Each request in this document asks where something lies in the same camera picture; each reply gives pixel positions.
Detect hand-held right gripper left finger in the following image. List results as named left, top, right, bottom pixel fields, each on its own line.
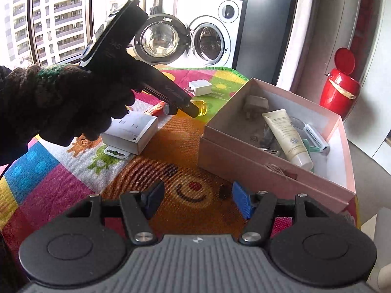
left=65, top=180, right=165, bottom=245

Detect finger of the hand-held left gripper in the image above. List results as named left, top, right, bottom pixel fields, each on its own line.
left=130, top=59, right=200, bottom=118
left=142, top=89, right=172, bottom=116

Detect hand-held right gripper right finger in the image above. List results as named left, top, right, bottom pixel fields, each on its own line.
left=232, top=181, right=329, bottom=245

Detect yellow translucent plastic piece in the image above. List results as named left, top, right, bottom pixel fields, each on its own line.
left=191, top=100, right=209, bottom=117

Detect pink cardboard box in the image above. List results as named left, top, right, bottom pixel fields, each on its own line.
left=197, top=78, right=356, bottom=215

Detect clear plastic bag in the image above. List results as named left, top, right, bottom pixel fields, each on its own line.
left=252, top=119, right=294, bottom=154

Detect cream cosmetic tube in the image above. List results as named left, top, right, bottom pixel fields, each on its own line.
left=262, top=110, right=315, bottom=169

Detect white three-pin plug adapter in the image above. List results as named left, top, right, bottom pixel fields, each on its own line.
left=243, top=95, right=269, bottom=119

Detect teal plastic tool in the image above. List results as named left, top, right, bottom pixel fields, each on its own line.
left=302, top=139, right=320, bottom=155

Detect white blue small device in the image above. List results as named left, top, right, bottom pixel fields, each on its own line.
left=302, top=124, right=330, bottom=155

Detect person's left hand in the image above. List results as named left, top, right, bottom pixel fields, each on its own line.
left=0, top=63, right=136, bottom=162

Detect red small tube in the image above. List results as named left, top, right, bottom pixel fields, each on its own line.
left=143, top=103, right=168, bottom=117

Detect white small charger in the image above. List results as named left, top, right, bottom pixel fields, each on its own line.
left=185, top=80, right=212, bottom=96

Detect white cardboard box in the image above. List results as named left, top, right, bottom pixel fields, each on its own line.
left=101, top=111, right=159, bottom=156

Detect round washing machine door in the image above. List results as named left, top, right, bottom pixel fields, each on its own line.
left=132, top=14, right=191, bottom=65

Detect colourful cartoon play mat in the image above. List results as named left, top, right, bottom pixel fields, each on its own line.
left=0, top=67, right=361, bottom=245

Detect white hang tag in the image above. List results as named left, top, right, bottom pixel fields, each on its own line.
left=104, top=146, right=129, bottom=159

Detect window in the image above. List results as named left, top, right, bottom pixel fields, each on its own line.
left=0, top=0, right=94, bottom=68

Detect silver washing machine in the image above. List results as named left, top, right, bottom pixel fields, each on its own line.
left=177, top=0, right=245, bottom=68

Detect red trash can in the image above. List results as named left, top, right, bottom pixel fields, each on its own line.
left=319, top=47, right=359, bottom=119

